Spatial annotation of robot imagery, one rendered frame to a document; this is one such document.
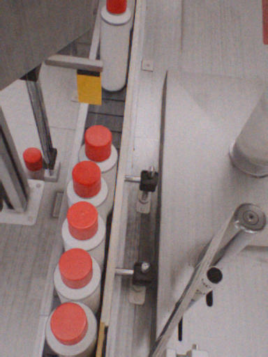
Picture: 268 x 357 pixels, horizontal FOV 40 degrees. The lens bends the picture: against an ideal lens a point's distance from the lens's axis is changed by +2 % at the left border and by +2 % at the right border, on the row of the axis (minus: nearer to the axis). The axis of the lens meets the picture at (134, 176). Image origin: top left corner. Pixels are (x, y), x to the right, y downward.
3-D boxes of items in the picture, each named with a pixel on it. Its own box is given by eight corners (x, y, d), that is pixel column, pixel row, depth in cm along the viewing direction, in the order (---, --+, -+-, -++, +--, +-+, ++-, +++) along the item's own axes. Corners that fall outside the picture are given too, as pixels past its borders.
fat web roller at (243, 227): (222, 279, 58) (273, 238, 41) (194, 275, 58) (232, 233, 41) (221, 250, 60) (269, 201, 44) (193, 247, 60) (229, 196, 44)
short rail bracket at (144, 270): (146, 296, 60) (156, 277, 50) (107, 292, 60) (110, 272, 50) (147, 276, 62) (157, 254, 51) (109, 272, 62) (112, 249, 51)
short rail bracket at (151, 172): (151, 208, 68) (160, 176, 58) (135, 206, 68) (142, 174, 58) (151, 192, 70) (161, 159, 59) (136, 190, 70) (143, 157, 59)
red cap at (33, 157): (47, 166, 70) (45, 157, 68) (30, 173, 69) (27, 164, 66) (38, 153, 72) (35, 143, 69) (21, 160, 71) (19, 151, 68)
